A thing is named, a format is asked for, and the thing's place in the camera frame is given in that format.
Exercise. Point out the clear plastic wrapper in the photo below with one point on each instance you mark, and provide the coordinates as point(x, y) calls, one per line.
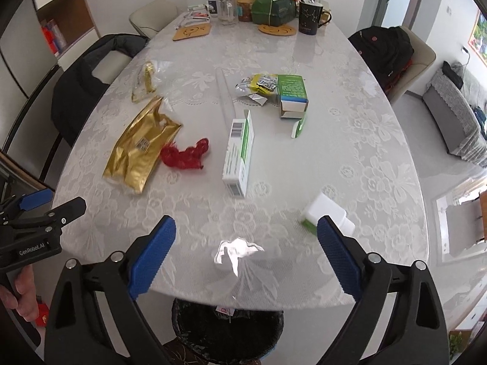
point(236, 253)

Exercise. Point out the long green white carton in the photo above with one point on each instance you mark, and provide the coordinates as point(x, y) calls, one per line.
point(236, 159)

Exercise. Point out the clear glass mug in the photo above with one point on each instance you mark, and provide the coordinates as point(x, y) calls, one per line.
point(228, 9)

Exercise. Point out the clear gold candy wrapper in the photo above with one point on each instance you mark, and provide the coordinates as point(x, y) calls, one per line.
point(146, 76)

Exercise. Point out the silver foil scrap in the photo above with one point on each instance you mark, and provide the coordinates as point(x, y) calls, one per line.
point(257, 99)

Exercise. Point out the white kitchen utensil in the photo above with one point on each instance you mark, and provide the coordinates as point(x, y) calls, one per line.
point(194, 18)

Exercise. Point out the grey sofa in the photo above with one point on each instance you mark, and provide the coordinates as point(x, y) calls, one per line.
point(452, 114)

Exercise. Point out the person's left hand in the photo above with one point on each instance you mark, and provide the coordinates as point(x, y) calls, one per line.
point(26, 292)

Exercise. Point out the yellow printed snack packet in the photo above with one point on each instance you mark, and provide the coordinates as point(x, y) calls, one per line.
point(262, 83)

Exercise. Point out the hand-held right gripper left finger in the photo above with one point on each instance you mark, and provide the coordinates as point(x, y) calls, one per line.
point(152, 258)

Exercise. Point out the round wooden coaster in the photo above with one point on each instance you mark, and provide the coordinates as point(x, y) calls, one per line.
point(277, 29)

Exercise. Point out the brown jar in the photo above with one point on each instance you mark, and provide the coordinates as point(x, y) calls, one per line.
point(245, 9)

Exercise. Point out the black backpack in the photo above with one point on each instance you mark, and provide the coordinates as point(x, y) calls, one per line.
point(384, 53)

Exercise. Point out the framed wall painting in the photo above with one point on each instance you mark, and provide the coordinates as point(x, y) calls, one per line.
point(480, 34)

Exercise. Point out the green cardboard box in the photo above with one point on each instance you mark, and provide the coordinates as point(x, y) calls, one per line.
point(291, 89)

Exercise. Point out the white lidded jar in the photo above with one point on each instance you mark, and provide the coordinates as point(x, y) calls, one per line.
point(214, 3)

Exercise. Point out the red packets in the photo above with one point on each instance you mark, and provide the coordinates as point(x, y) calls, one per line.
point(51, 38)

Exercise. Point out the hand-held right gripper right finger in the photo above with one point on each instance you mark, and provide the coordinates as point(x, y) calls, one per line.
point(338, 258)

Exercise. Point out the small white green box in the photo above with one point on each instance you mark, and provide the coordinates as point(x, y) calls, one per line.
point(323, 207)

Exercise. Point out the black patterned mug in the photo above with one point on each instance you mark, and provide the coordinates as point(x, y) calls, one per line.
point(310, 17)

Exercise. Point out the gold foil bag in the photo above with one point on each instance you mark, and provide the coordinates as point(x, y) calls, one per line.
point(140, 144)

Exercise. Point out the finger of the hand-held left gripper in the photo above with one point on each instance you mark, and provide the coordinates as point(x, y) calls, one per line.
point(68, 209)
point(36, 200)

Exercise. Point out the red floor object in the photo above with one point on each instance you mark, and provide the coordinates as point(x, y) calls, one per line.
point(42, 314)

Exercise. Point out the beige chair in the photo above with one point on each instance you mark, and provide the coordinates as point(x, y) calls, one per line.
point(154, 17)
point(420, 64)

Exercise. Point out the square wooden coaster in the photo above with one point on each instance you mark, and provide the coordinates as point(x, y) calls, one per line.
point(192, 31)

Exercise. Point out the wooden shelf cabinet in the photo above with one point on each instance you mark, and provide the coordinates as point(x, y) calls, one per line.
point(72, 11)

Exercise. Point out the red mesh wrapper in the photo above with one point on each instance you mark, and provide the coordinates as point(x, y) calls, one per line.
point(182, 157)

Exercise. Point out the trash bin with black bag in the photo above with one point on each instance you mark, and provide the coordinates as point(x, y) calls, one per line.
point(213, 330)

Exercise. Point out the black jacket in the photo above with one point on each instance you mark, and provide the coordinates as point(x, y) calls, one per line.
point(72, 95)

